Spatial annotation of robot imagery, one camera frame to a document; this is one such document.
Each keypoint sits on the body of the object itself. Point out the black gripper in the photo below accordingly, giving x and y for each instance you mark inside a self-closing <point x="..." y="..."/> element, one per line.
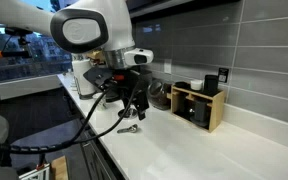
<point x="130" y="81"/>

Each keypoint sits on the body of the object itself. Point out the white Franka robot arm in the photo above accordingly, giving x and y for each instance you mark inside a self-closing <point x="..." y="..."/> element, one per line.
<point x="94" y="20"/>

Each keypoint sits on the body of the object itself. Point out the small white cup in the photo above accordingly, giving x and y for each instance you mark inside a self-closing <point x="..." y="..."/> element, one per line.
<point x="196" y="85"/>

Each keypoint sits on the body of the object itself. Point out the black coffee press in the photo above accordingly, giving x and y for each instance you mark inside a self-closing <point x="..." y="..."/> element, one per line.
<point x="200" y="111"/>

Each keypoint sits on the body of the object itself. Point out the dark cabinet drawers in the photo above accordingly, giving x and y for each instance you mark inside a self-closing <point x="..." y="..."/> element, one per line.
<point x="97" y="163"/>

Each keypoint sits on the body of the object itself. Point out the tall black cylinder container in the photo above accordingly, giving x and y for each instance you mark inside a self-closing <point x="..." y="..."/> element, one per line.
<point x="211" y="85"/>

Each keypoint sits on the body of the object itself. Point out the wooden organizer stand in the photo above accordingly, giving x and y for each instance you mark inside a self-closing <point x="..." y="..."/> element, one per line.
<point x="216" y="111"/>

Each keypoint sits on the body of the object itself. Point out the black QR code sign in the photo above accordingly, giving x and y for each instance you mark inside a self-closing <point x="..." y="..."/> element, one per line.
<point x="223" y="75"/>

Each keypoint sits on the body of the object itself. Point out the wooden block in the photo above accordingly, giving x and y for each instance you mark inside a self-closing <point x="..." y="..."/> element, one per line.
<point x="60" y="168"/>

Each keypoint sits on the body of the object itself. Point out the white wrist camera unit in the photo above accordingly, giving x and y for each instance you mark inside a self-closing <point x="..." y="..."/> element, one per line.
<point x="139" y="56"/>

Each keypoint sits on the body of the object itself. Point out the white wall outlet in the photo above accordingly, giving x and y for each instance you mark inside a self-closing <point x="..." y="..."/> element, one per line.
<point x="167" y="66"/>

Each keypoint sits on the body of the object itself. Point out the dark wall shelf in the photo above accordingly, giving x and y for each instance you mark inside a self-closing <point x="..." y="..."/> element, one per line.
<point x="170" y="6"/>

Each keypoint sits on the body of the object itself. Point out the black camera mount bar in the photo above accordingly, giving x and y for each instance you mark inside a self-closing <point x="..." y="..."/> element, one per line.
<point x="17" y="32"/>

